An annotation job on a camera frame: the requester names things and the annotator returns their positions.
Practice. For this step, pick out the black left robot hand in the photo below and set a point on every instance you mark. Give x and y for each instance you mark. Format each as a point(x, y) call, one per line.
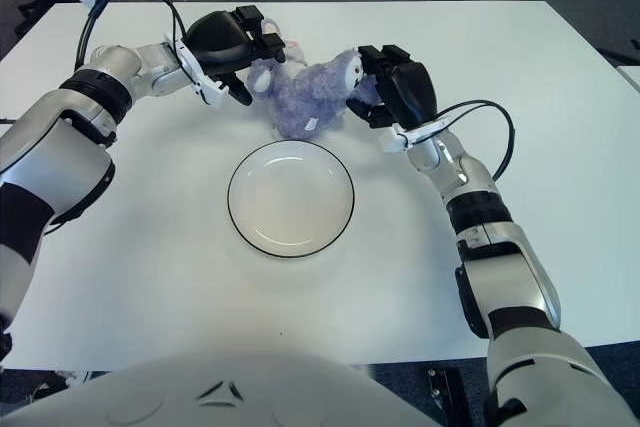
point(215, 39)

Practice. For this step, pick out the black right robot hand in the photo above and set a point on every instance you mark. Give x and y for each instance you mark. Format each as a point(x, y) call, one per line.
point(410, 92)

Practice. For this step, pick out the purple plush bunny doll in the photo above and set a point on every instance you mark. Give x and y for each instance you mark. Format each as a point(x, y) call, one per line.
point(310, 97)

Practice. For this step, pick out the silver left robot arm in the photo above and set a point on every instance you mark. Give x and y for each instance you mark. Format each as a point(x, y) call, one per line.
point(55, 157)

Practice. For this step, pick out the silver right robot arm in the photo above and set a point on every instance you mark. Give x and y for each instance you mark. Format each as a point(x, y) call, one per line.
point(515, 267)

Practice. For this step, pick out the white plate with black rim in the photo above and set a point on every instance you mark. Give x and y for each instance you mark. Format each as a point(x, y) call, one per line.
point(290, 202)

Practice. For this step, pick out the white side table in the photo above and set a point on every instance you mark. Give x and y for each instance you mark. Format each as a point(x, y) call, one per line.
point(631, 77)

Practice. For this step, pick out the black chair base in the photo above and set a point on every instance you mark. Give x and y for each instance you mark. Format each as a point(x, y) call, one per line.
point(632, 57)

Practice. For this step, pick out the silver robot torso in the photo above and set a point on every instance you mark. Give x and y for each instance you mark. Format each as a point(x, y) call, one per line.
point(225, 387)

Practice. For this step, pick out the black metal bracket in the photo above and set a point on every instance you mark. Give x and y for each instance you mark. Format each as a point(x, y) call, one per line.
point(447, 397)

